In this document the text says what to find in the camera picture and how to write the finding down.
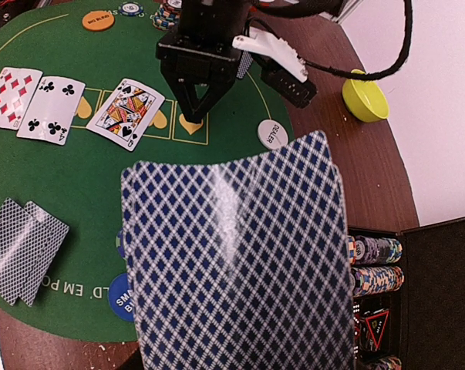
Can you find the ace of clubs card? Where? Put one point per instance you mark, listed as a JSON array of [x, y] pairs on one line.
[[51, 110]]

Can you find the blue playing card deck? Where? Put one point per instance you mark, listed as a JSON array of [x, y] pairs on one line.
[[240, 265]]

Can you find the queen of spades card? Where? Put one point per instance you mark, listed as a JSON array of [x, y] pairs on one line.
[[126, 114]]

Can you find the triangular black red plaque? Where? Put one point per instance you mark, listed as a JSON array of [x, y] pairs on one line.
[[373, 326]]

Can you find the round green poker mat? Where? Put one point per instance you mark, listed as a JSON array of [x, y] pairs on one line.
[[79, 183]]

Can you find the red translucent dice row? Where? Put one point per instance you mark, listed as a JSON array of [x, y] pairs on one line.
[[356, 308]]

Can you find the orange big blind button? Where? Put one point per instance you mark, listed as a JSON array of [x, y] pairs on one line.
[[97, 21]]

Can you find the lime green plastic bowl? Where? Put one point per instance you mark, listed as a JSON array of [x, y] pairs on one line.
[[365, 100]]

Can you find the white dealer button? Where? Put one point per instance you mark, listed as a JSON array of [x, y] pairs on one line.
[[272, 134]]

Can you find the red white chip stack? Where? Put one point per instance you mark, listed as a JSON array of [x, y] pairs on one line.
[[167, 14]]

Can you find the blue playing card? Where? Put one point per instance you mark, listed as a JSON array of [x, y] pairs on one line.
[[244, 65], [21, 240], [48, 249]]

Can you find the black poker chip case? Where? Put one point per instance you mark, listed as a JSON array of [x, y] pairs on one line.
[[426, 324]]

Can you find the blue small blind button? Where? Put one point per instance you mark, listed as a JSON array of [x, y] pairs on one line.
[[119, 298]]

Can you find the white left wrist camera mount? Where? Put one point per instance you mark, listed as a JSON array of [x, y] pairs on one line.
[[283, 70]]

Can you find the ten of diamonds card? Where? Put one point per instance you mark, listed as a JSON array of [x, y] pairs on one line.
[[17, 86]]

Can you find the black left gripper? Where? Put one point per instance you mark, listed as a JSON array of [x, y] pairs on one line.
[[198, 50]]

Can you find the green white small chip stack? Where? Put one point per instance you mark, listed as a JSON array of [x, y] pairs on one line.
[[130, 8]]

